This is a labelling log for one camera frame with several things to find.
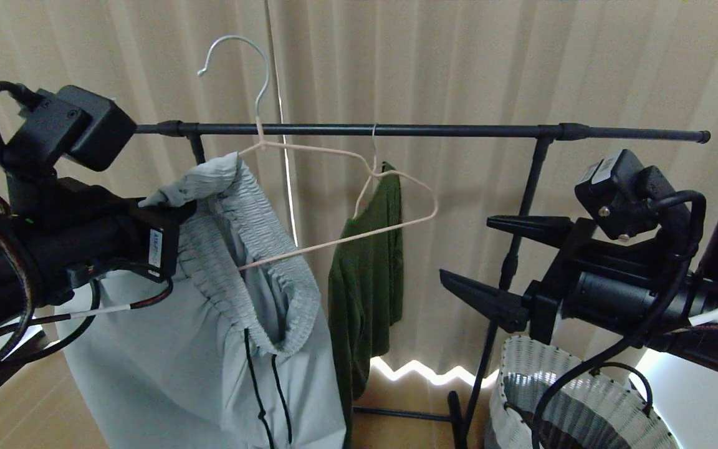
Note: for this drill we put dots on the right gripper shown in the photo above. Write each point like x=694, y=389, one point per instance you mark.
x=608, y=293

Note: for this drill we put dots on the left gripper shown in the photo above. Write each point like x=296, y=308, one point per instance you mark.
x=85, y=243

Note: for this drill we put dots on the green long-sleeved shirt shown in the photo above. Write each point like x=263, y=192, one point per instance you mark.
x=365, y=280

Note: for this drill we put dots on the pale grey garment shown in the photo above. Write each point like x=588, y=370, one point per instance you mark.
x=178, y=374

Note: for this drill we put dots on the pink clothes hanger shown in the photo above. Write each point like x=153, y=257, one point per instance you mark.
x=262, y=134
x=362, y=198

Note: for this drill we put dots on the white laundry basket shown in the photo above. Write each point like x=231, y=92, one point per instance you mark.
x=540, y=374

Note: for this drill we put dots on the black clothes rack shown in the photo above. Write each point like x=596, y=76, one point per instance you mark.
x=459, y=130

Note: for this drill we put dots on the beige curtain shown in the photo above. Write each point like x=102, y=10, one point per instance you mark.
x=459, y=62

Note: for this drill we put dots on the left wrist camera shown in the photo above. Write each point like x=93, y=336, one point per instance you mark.
x=78, y=125

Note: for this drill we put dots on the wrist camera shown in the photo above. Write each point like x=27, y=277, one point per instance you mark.
x=78, y=125
x=621, y=193

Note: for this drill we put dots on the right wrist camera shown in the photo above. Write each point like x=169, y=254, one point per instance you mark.
x=621, y=193

